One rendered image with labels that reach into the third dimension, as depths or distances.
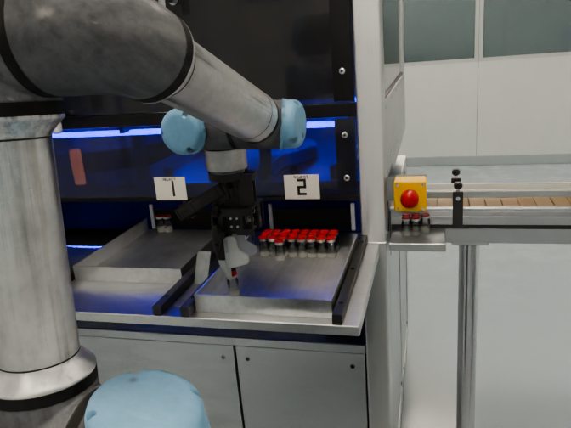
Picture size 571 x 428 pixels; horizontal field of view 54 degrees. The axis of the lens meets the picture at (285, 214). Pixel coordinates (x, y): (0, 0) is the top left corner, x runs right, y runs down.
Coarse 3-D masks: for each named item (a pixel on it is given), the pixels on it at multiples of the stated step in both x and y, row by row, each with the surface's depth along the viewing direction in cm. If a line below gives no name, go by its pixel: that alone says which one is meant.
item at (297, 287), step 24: (264, 264) 124; (288, 264) 123; (312, 264) 122; (336, 264) 121; (216, 288) 113; (240, 288) 113; (264, 288) 112; (288, 288) 111; (312, 288) 110; (336, 288) 102; (216, 312) 104; (240, 312) 102; (264, 312) 101; (288, 312) 100; (312, 312) 99
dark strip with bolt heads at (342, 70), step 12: (336, 0) 118; (348, 0) 117; (336, 12) 118; (348, 12) 118; (336, 24) 119; (348, 24) 119; (336, 36) 120; (348, 36) 119; (336, 48) 121; (348, 48) 120; (336, 60) 121; (348, 60) 121; (336, 72) 122; (348, 72) 122; (336, 84) 123; (348, 84) 122; (336, 96) 124; (348, 96) 123
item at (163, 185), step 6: (156, 180) 141; (162, 180) 140; (168, 180) 140; (174, 180) 140; (180, 180) 139; (156, 186) 141; (162, 186) 141; (168, 186) 140; (174, 186) 140; (180, 186) 140; (156, 192) 142; (162, 192) 141; (168, 192) 141; (180, 192) 140; (186, 192) 140; (156, 198) 142; (162, 198) 142; (168, 198) 142; (174, 198) 141; (180, 198) 141; (186, 198) 140
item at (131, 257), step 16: (144, 224) 153; (112, 240) 138; (128, 240) 145; (144, 240) 146; (160, 240) 145; (176, 240) 144; (192, 240) 143; (208, 240) 142; (96, 256) 131; (112, 256) 136; (128, 256) 135; (144, 256) 135; (160, 256) 134; (176, 256) 133; (192, 256) 123; (80, 272) 123; (96, 272) 122; (112, 272) 121; (128, 272) 120; (144, 272) 119; (160, 272) 118; (176, 272) 117
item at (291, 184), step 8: (288, 176) 132; (296, 176) 131; (304, 176) 131; (312, 176) 130; (288, 184) 132; (296, 184) 132; (312, 184) 131; (288, 192) 133; (296, 192) 133; (304, 192) 132; (312, 192) 132
